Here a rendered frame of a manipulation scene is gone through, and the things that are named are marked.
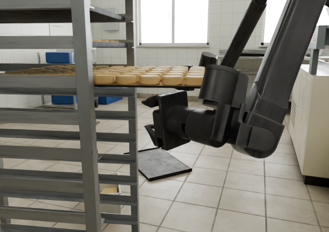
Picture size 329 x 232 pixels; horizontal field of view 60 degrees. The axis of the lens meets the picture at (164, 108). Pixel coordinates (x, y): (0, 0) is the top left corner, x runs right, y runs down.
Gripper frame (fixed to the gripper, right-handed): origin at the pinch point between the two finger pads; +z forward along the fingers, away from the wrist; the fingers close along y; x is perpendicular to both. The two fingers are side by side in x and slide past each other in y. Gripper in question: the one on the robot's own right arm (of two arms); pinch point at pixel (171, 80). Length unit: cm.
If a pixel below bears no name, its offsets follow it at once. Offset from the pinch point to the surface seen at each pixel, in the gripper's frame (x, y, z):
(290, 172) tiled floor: -33, -96, -145
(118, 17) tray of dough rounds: 1.4, 23.3, 21.3
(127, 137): -8.7, -21.0, 17.3
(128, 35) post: -5.2, 18.0, 14.2
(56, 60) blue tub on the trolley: -338, 12, -56
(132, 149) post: -7.8, -26.1, 15.9
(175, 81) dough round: 36.3, 4.2, 26.8
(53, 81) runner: 19, 6, 50
